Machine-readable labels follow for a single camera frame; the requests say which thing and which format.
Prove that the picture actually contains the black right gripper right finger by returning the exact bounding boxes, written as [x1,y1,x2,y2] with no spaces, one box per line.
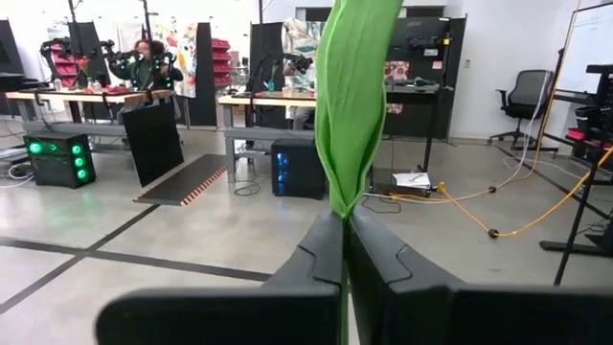
[348,205,613,345]

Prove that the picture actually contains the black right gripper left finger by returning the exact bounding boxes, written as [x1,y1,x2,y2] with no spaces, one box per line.
[94,209,345,345]

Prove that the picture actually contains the red artificial tulip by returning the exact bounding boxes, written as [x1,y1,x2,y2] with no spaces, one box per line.
[313,0,404,345]

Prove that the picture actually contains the black striped-edge floor mat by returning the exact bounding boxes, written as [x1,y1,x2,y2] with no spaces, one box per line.
[132,152,230,208]

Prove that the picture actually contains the white paper stack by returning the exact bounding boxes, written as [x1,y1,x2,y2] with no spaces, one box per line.
[391,171,433,190]

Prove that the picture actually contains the computer tower blue lights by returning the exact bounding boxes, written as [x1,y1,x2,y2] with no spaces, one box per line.
[270,137,328,200]

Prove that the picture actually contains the leaning black panel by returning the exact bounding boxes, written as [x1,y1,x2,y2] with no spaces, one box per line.
[121,99,186,189]

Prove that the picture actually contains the black equipment rack panel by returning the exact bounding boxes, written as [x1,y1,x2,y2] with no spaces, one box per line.
[381,15,468,141]

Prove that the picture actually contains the wooden top workbench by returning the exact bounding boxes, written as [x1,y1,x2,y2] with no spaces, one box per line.
[4,87,183,145]
[217,93,318,183]

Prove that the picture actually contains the black office chair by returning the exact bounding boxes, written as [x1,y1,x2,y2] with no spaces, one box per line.
[487,69,559,152]

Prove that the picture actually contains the computer tower green lights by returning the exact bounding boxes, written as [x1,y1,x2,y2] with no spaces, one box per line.
[22,131,97,190]

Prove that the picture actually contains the black divider panel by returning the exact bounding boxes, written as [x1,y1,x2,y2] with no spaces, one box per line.
[188,21,218,128]
[247,21,287,129]
[0,18,26,117]

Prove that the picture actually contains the black equipment stand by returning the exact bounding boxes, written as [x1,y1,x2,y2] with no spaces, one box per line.
[538,61,613,288]

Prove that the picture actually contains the red bin rack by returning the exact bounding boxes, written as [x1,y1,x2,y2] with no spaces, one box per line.
[46,41,81,88]
[211,37,235,88]

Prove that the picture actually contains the red floral patterned cloth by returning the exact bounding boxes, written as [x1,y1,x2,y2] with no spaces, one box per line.
[384,59,411,116]

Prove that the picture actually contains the person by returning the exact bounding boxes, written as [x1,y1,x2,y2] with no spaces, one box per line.
[108,38,185,92]

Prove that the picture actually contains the black rig green lights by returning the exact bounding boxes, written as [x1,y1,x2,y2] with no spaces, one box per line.
[112,45,177,92]

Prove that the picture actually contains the colourful hanging cloth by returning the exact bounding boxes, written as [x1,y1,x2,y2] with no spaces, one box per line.
[151,21,198,100]

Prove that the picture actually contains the white patterned hanging cloth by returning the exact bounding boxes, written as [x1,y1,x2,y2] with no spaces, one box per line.
[281,17,323,92]

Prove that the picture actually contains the whiteboard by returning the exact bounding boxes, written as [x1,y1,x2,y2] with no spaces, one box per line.
[554,1,613,96]

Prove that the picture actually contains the black monitor panel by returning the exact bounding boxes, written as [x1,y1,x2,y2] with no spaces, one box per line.
[66,21,112,87]

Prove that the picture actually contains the yellow floor cable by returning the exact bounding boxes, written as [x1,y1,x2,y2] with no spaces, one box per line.
[387,143,613,240]

